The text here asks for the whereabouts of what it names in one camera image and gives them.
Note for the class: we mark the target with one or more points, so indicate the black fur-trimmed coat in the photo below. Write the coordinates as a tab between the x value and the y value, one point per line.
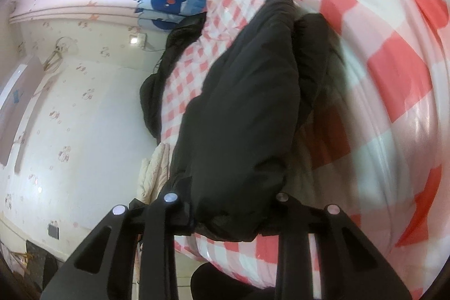
158	92

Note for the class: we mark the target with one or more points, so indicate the black puffer jacket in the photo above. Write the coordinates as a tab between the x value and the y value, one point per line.
242	117

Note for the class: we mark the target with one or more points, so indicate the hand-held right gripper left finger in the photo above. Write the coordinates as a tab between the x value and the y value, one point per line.
165	215

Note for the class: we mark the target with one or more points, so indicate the white wall socket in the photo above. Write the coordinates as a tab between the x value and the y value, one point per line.
137	39

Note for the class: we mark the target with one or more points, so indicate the grey wall switch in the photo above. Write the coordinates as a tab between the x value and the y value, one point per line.
53	230

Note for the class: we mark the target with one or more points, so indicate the pink checked bed sheet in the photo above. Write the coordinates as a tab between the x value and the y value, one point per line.
386	75

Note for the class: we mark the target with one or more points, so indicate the cream quilted cloth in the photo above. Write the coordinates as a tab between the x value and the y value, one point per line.
154	173

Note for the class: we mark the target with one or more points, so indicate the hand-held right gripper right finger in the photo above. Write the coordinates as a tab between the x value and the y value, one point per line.
291	219

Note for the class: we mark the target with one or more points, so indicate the person's black trouser leg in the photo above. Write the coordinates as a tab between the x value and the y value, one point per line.
228	282

